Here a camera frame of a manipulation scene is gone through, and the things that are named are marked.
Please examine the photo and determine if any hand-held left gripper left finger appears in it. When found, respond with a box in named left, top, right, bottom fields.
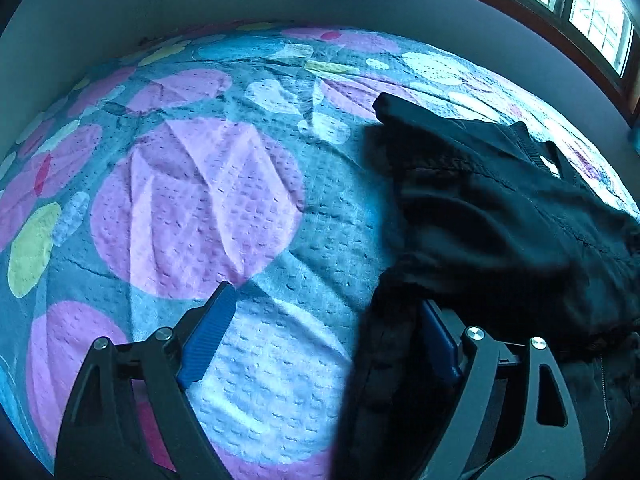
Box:
left=54, top=281, right=238, bottom=480

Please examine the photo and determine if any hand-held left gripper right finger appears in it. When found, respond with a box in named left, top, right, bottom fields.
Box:
left=417, top=299, right=587, bottom=480

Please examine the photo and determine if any black sweatshirt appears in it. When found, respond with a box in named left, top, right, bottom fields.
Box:
left=330, top=91, right=640, bottom=480

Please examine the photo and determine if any spotted quilted bedspread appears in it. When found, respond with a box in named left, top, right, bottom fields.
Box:
left=0, top=22, right=636, bottom=480

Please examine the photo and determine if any wooden framed window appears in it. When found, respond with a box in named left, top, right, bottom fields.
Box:
left=410, top=0, right=640, bottom=126

